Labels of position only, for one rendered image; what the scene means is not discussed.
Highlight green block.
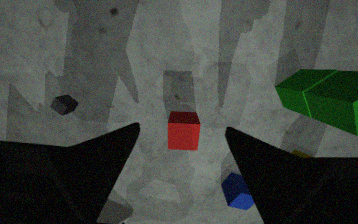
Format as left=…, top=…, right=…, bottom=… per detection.
left=275, top=69, right=337, bottom=118
left=304, top=70, right=358, bottom=136

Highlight blue block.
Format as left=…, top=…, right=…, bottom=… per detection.
left=221, top=172, right=255, bottom=210

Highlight yellow block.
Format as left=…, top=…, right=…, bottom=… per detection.
left=291, top=150, right=312, bottom=158

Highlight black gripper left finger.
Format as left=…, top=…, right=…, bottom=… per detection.
left=0, top=122, right=140, bottom=223

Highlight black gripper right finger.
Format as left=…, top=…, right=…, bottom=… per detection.
left=225, top=127, right=358, bottom=224

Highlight red block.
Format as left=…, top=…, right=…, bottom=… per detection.
left=168, top=111, right=201, bottom=151

